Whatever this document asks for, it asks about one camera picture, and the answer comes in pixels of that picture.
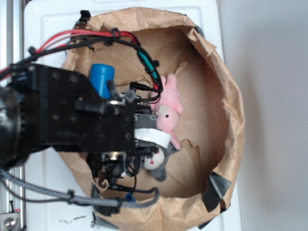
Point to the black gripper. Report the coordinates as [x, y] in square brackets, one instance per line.
[61, 109]

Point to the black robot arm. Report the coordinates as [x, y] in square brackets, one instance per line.
[7, 128]

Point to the brown paper bag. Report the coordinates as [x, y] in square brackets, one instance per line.
[202, 175]

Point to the pink plush bunny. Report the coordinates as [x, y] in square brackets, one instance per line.
[168, 108]

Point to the grey plush mouse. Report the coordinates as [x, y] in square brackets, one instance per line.
[157, 162]

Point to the aluminium frame rail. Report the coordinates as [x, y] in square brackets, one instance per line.
[11, 51]

